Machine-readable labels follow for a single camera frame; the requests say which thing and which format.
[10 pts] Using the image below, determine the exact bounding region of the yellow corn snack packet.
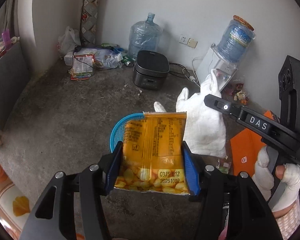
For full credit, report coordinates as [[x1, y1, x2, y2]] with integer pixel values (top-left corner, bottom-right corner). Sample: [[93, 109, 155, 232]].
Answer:
[[114, 112, 190, 195]]

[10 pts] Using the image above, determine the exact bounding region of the white cloth glove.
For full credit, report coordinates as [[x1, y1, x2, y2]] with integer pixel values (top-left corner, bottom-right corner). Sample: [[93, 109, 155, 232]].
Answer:
[[153, 68, 228, 158]]

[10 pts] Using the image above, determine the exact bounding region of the floor trash pile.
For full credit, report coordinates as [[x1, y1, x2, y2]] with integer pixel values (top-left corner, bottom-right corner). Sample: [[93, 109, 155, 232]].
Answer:
[[64, 43, 134, 81]]

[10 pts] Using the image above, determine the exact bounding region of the right white gloved hand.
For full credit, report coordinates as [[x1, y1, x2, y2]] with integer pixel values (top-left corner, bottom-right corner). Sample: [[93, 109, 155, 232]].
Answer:
[[251, 145, 300, 213]]

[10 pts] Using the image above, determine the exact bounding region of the blue plastic mesh wastebasket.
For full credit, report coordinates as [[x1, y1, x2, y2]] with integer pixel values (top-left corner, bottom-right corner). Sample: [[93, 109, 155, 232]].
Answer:
[[109, 113, 144, 152]]

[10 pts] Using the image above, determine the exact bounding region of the orange box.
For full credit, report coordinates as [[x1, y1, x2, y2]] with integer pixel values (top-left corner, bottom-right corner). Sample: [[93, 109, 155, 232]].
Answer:
[[230, 109, 281, 178]]

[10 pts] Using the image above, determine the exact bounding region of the white water dispenser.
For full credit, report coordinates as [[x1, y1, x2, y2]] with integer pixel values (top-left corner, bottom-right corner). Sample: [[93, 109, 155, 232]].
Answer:
[[192, 43, 238, 91]]

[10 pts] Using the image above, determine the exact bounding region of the black rice cooker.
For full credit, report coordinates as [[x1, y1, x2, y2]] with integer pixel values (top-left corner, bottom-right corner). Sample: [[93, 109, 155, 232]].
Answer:
[[133, 50, 170, 90]]

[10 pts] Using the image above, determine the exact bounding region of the patterned tablecloth table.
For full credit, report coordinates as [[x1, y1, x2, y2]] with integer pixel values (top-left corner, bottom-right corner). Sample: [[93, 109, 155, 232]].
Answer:
[[0, 165, 31, 239]]

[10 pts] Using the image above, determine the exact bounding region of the white plastic bag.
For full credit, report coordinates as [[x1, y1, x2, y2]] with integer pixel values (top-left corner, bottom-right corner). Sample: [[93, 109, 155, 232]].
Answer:
[[57, 26, 81, 57]]

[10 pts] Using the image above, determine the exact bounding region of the grey cabinet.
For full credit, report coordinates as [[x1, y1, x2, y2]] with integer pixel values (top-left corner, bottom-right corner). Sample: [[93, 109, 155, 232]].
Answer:
[[0, 42, 30, 134]]

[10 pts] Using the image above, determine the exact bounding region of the empty blue water jug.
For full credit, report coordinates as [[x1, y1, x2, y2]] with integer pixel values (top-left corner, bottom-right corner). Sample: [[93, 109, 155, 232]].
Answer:
[[128, 12, 163, 60]]

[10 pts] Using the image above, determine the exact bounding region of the purple cup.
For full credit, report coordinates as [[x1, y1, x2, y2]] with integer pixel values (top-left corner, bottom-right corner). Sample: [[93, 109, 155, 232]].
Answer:
[[2, 29, 12, 50]]

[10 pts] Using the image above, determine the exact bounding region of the folded patterned mat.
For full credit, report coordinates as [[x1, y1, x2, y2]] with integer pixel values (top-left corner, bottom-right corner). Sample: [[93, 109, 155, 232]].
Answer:
[[80, 0, 100, 47]]

